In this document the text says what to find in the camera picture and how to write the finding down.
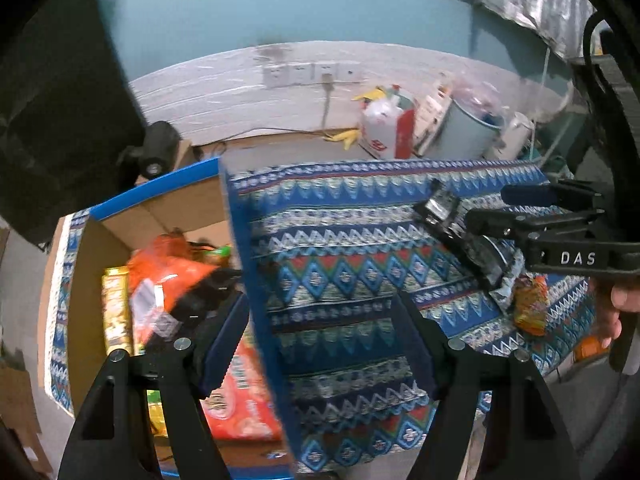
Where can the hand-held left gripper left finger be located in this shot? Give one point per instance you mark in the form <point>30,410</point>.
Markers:
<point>225,350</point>

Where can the blue patterned blanket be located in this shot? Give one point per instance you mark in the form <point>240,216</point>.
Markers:
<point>350,270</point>

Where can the green snack packet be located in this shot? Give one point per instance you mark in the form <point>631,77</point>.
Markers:
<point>217,255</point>

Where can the light blue trash bin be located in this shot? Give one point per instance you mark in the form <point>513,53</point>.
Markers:
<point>465,130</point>

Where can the long yellow snack packet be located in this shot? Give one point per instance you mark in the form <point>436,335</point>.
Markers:
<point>116,310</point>

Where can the small orange snack packet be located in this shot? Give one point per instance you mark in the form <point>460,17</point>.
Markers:
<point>532,305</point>

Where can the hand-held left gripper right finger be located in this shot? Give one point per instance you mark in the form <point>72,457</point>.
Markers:
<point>417,345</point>

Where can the person's right hand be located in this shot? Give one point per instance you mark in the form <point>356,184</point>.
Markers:
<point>607,310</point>

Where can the red-orange snack packet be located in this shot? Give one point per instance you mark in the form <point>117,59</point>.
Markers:
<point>245,400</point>

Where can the blue cardboard box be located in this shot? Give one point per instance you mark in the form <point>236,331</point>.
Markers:
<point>150,215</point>

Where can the black covered cabinet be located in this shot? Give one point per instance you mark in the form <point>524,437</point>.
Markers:
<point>60,110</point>

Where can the red white carton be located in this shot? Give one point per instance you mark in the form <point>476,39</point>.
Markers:
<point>380,125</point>

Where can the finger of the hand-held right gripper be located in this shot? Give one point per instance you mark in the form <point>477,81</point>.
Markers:
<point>527,195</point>
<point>492,221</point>

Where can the black cylinder device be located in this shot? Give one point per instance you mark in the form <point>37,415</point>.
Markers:
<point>157,147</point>

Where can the black sachet strip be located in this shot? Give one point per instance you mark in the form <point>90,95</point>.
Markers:
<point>445,210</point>

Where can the white wall socket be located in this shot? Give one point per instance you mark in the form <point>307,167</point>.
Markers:
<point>276,75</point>
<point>349,72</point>
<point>302,73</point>
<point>320,67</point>

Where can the white kettle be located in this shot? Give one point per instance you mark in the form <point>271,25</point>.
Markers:
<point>515,132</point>

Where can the brown cardboard piece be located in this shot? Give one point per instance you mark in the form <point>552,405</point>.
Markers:
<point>20,395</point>

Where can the banana peel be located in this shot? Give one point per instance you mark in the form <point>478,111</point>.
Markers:
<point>347,136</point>
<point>372,94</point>

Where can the short yellow snack packet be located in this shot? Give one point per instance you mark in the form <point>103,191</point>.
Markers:
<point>157,415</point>

